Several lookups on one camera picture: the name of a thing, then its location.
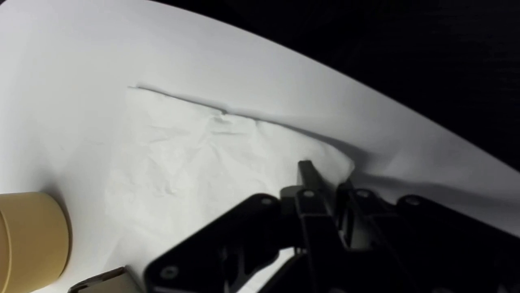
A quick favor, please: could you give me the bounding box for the beige cylindrical cup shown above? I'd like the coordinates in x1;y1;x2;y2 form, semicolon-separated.
0;190;73;293

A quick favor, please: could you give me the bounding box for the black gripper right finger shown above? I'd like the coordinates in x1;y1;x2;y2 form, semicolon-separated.
336;181;520;293

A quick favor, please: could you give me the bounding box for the white paper towel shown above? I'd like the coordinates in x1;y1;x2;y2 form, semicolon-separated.
102;85;358;293

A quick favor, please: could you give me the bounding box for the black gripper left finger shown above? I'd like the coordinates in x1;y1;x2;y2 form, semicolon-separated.
143;159;349;293

